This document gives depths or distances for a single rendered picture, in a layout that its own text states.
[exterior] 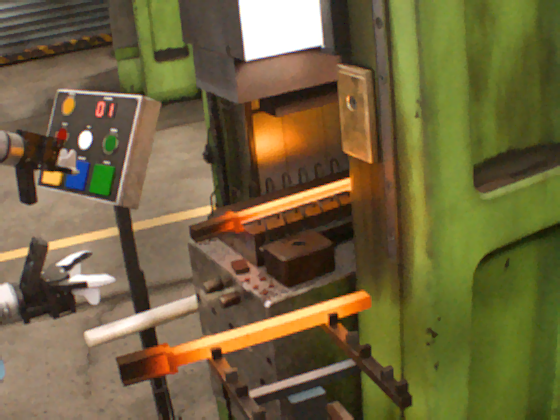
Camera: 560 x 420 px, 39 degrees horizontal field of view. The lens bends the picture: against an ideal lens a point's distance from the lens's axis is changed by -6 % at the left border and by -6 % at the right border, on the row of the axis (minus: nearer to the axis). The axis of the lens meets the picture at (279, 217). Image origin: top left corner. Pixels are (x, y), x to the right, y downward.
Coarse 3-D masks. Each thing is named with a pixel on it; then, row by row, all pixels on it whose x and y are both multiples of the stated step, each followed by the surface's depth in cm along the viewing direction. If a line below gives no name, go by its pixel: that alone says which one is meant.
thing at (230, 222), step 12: (348, 180) 190; (312, 192) 186; (324, 192) 186; (264, 204) 182; (276, 204) 181; (288, 204) 182; (228, 216) 177; (240, 216) 177; (252, 216) 178; (192, 228) 173; (204, 228) 173; (216, 228) 176; (228, 228) 177; (240, 228) 177
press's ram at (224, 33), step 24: (192, 0) 167; (216, 0) 157; (240, 0) 149; (264, 0) 151; (288, 0) 154; (312, 0) 156; (192, 24) 170; (216, 24) 160; (240, 24) 151; (264, 24) 153; (288, 24) 155; (312, 24) 158; (216, 48) 163; (240, 48) 154; (264, 48) 154; (288, 48) 157
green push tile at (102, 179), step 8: (96, 168) 208; (104, 168) 206; (112, 168) 205; (96, 176) 208; (104, 176) 206; (112, 176) 205; (96, 184) 207; (104, 184) 206; (96, 192) 207; (104, 192) 205
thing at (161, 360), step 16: (320, 304) 143; (336, 304) 143; (352, 304) 143; (368, 304) 144; (272, 320) 140; (288, 320) 140; (304, 320) 140; (320, 320) 141; (224, 336) 137; (240, 336) 136; (256, 336) 137; (272, 336) 139; (144, 352) 132; (160, 352) 131; (176, 352) 133; (192, 352) 133; (208, 352) 135; (224, 352) 136; (128, 368) 131; (144, 368) 132; (160, 368) 133; (176, 368) 132; (128, 384) 131
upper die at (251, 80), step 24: (192, 48) 174; (312, 48) 166; (216, 72) 166; (240, 72) 159; (264, 72) 162; (288, 72) 165; (312, 72) 167; (336, 72) 170; (240, 96) 161; (264, 96) 164
